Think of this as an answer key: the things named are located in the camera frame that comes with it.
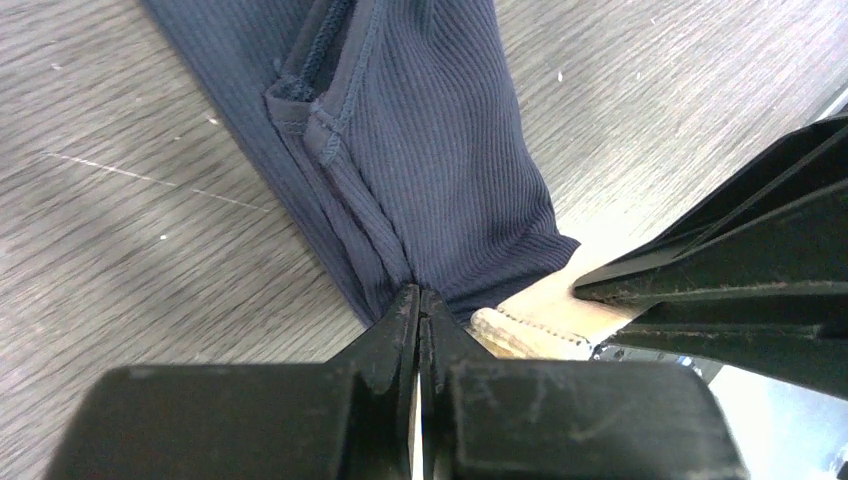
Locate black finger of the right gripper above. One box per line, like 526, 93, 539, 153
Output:
574, 115, 847, 303
609, 301, 847, 400

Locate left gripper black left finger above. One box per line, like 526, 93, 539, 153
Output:
46, 285, 420, 479

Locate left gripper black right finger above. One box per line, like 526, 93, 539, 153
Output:
418, 290, 748, 479

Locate navy underwear cream waistband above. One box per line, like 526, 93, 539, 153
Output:
146, 1, 632, 359

